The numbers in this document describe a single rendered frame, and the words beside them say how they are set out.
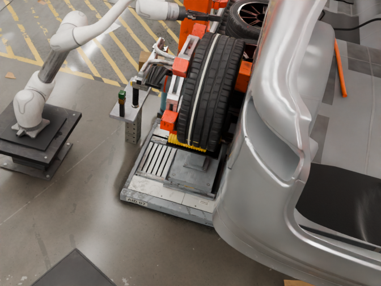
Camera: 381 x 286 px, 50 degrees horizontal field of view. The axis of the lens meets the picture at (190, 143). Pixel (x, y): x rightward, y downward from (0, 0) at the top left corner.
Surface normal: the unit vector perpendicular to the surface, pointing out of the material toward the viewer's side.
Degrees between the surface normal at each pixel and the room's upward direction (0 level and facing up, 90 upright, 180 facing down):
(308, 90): 48
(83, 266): 0
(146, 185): 0
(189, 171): 0
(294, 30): 20
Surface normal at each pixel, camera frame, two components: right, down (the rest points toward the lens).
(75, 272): 0.12, -0.67
